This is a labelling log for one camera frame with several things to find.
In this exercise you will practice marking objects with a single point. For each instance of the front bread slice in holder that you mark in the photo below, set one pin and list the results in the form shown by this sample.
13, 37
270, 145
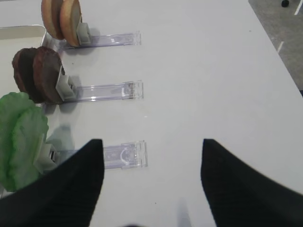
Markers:
70, 15

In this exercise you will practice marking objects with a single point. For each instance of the green lettuce leaf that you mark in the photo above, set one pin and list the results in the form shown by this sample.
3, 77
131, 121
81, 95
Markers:
22, 126

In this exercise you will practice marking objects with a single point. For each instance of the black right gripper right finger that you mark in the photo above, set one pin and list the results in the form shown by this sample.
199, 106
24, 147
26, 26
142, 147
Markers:
240, 196

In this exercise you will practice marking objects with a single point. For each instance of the brown meat patty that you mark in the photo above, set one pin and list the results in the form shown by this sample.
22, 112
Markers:
22, 64
46, 68

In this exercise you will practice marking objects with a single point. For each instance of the rear brown meat patty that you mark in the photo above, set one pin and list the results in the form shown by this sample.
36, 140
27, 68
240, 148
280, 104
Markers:
22, 64

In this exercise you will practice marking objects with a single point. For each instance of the rear bread slice in holder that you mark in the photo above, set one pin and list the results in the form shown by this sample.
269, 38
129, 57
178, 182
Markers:
50, 11

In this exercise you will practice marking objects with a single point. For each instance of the bread slice in holder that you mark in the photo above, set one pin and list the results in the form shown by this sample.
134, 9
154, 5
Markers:
70, 15
50, 11

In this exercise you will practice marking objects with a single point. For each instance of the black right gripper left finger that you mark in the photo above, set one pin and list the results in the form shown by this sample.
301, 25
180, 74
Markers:
65, 197

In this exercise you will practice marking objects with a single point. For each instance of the clear bread holder rail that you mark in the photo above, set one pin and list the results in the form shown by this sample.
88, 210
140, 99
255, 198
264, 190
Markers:
87, 40

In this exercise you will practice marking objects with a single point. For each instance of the front brown meat patty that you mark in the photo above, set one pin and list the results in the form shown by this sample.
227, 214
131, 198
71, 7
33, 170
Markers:
46, 68

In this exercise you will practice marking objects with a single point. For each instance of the clear patty holder rail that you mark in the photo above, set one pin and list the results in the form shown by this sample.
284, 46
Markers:
70, 93

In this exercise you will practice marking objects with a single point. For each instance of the white rectangular tray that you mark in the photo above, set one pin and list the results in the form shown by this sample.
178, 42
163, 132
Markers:
19, 32

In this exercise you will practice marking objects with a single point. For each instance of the clear lettuce holder rail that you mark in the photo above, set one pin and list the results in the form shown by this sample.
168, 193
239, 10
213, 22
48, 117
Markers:
123, 156

